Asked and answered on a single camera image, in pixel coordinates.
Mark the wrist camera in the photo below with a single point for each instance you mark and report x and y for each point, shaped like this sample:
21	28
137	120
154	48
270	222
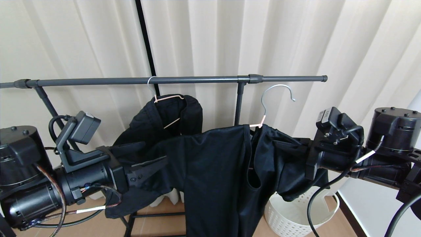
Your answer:
332	121
85	126

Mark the pink clothes hanger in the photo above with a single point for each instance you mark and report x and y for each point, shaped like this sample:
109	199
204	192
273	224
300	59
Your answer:
167	96
264	105

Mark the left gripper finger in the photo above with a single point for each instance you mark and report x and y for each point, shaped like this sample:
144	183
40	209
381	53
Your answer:
138	174

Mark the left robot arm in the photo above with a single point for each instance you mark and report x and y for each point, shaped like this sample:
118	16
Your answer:
16	154

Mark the black shorts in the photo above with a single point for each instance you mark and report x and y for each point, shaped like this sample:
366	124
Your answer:
148	128

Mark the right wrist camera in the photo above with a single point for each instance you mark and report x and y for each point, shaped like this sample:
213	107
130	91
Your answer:
332	121

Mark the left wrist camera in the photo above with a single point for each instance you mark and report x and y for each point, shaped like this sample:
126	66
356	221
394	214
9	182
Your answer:
85	126

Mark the white laundry basket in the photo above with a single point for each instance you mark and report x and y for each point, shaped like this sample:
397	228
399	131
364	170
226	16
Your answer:
289	217

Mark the black sleeveless top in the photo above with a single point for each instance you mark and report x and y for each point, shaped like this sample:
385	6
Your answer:
217	171

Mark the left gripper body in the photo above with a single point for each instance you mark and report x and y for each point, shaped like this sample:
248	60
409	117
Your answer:
88	181

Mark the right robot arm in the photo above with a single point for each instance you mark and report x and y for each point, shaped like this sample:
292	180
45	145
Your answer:
394	131

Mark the black clothes rack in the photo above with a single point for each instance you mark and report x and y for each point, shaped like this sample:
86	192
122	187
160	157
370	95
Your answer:
131	81

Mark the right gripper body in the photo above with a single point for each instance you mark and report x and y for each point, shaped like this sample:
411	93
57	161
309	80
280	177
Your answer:
332	161

